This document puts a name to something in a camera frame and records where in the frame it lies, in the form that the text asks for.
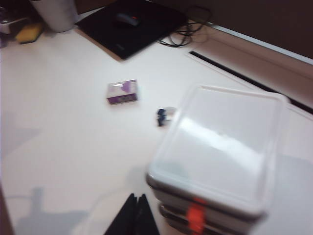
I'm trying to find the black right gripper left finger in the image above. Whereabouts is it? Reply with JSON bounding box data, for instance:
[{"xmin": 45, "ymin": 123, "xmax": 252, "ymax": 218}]
[{"xmin": 104, "ymin": 193, "xmax": 137, "ymax": 235}]

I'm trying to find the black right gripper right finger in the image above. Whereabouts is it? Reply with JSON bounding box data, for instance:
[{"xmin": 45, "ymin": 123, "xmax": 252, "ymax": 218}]
[{"xmin": 136, "ymin": 193, "xmax": 161, "ymax": 235}]

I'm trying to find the smoky grey drawer orange handle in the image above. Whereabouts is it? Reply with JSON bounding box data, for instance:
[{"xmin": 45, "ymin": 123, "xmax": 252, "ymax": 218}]
[
  {"xmin": 158, "ymin": 203, "xmax": 257, "ymax": 235},
  {"xmin": 148, "ymin": 178, "xmax": 267, "ymax": 222}
]

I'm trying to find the white plastic drawer cabinet frame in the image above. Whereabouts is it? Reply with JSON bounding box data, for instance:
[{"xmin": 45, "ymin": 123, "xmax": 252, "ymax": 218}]
[{"xmin": 146, "ymin": 84, "xmax": 288, "ymax": 221}]

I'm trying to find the small black plastic clip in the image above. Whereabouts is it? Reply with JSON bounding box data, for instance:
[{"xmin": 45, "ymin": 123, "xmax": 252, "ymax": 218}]
[{"xmin": 156, "ymin": 106, "xmax": 178, "ymax": 128}]

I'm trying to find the purple and white small box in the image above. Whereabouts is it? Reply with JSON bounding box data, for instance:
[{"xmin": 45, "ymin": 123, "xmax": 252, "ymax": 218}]
[{"xmin": 106, "ymin": 79, "xmax": 139, "ymax": 106}]

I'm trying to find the black mouse pad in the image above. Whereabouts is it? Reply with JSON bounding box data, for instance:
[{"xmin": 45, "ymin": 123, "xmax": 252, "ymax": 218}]
[{"xmin": 74, "ymin": 0, "xmax": 189, "ymax": 61}]

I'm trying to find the grey computer mouse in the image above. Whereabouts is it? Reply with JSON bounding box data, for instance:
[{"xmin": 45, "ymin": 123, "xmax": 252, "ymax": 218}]
[{"xmin": 112, "ymin": 11, "xmax": 142, "ymax": 28}]

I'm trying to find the yellow sponge block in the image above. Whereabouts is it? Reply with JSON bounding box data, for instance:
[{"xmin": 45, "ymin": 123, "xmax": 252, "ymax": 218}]
[{"xmin": 15, "ymin": 22, "xmax": 45, "ymax": 45}]

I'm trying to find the white cup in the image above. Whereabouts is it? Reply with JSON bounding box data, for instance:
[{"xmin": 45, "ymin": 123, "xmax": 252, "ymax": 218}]
[{"xmin": 29, "ymin": 0, "xmax": 79, "ymax": 33}]

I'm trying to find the silver black desk gadget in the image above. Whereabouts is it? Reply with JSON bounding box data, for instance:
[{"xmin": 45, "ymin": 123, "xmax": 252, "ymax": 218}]
[{"xmin": 0, "ymin": 4, "xmax": 30, "ymax": 35}]

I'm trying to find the brown desk partition panel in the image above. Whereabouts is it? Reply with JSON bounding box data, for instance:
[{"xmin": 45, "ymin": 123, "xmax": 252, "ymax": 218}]
[{"xmin": 146, "ymin": 0, "xmax": 313, "ymax": 64}]

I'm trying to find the white desk cable cover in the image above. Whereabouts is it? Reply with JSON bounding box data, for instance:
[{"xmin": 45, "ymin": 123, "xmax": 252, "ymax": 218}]
[{"xmin": 187, "ymin": 24, "xmax": 313, "ymax": 116}]

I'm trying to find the black desk cable bundle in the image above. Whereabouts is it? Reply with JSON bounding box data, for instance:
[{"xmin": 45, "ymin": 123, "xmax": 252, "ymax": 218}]
[{"xmin": 156, "ymin": 4, "xmax": 213, "ymax": 48}]

